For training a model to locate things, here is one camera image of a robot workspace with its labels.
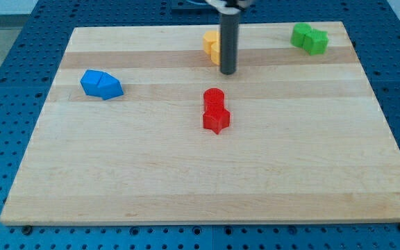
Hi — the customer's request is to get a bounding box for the red cylinder block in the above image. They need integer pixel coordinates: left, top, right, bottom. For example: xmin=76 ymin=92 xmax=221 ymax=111
xmin=203 ymin=87 xmax=225 ymax=112

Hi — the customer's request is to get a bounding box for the wooden board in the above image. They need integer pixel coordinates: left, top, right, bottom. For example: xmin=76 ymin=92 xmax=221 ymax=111
xmin=0 ymin=22 xmax=400 ymax=226

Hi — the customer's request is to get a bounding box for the green star block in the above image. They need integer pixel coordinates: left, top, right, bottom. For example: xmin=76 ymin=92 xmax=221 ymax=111
xmin=302 ymin=29 xmax=329 ymax=56

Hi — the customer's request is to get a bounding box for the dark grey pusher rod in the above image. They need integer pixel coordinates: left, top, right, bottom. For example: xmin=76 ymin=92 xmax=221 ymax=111
xmin=219 ymin=12 xmax=240 ymax=75

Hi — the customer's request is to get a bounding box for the yellow round block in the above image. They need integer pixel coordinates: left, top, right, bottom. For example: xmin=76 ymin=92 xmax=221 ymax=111
xmin=210 ymin=42 xmax=220 ymax=65

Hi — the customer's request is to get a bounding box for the blue pentagon block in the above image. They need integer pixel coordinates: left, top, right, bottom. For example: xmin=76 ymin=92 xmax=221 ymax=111
xmin=97 ymin=72 xmax=124 ymax=100

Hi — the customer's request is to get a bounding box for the red star block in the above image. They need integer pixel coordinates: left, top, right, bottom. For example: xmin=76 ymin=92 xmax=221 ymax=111
xmin=203 ymin=108 xmax=231 ymax=135

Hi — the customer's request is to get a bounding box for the green cylinder block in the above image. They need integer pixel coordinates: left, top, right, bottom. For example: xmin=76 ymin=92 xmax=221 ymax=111
xmin=290 ymin=23 xmax=312 ymax=47

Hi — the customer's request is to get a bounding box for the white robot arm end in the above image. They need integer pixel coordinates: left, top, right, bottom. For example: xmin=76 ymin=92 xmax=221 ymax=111
xmin=205 ymin=0 xmax=255 ymax=15

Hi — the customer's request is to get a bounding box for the blue cube block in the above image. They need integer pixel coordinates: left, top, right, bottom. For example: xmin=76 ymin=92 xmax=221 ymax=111
xmin=80 ymin=69 xmax=104 ymax=97

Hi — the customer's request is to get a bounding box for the yellow hexagon block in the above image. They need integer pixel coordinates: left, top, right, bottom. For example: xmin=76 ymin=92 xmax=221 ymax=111
xmin=203 ymin=31 xmax=219 ymax=55

